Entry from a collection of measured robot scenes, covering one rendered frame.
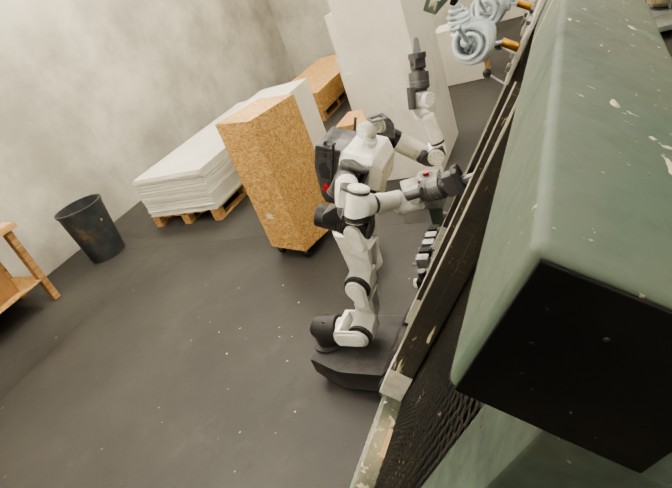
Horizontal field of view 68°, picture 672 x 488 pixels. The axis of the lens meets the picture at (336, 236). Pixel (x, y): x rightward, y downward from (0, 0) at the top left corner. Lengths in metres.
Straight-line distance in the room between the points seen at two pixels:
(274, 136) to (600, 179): 3.63
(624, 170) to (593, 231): 0.07
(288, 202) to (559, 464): 3.71
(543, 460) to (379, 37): 4.32
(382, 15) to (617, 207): 4.26
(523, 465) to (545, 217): 0.14
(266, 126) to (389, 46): 1.35
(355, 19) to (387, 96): 0.70
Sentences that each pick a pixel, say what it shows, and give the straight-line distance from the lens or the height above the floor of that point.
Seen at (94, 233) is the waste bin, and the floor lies 0.35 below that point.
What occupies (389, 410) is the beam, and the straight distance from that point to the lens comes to 1.57.
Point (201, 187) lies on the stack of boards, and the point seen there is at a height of 0.43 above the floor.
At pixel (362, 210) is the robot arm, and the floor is 1.31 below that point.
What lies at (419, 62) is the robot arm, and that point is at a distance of 2.26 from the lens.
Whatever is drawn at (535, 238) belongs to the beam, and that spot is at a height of 1.95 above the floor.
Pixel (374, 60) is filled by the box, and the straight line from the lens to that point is 4.59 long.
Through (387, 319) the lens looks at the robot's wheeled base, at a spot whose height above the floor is 0.17.
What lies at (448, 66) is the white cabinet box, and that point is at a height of 0.26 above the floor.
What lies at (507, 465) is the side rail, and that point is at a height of 1.80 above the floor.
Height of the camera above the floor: 2.06
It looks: 28 degrees down
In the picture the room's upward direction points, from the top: 21 degrees counter-clockwise
